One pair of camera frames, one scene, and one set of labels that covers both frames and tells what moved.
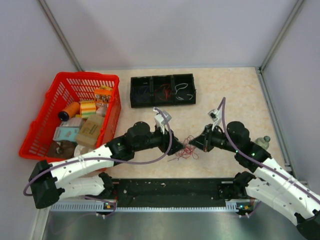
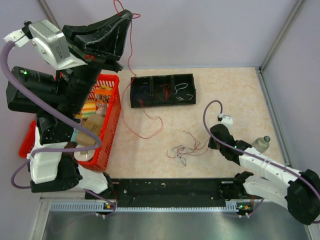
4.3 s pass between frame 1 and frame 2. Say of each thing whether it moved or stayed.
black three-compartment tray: stayed
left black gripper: moved
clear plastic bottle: stayed
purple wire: moved
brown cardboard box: stayed
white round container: stayed
